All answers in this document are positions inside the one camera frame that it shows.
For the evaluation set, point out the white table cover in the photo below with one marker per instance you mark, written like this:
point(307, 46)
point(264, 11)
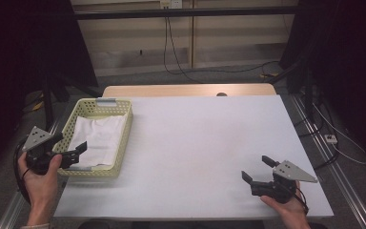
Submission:
point(197, 152)

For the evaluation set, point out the pale yellow perforated plastic basket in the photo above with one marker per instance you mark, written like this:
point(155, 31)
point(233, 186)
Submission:
point(124, 136)

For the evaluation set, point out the black horizontal bar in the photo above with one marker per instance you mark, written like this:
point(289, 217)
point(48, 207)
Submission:
point(184, 12)

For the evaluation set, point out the person's right hand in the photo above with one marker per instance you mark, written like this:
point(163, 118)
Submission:
point(290, 211)

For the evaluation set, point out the white power strip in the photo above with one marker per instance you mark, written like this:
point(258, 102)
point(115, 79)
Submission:
point(330, 138)

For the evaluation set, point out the white cloth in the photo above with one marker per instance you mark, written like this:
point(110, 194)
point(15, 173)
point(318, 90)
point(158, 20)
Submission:
point(100, 140)

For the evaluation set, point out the person's left hand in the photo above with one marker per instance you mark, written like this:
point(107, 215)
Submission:
point(39, 187)

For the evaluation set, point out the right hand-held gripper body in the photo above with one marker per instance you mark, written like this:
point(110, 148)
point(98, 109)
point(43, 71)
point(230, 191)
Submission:
point(290, 173)

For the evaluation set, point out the white wall socket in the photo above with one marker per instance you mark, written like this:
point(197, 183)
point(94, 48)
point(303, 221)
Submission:
point(171, 3)

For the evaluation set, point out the black metal stand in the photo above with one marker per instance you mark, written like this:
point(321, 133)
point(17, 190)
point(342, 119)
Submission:
point(47, 101)

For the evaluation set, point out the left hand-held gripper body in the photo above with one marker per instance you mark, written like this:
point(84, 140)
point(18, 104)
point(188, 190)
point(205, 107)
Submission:
point(38, 140)

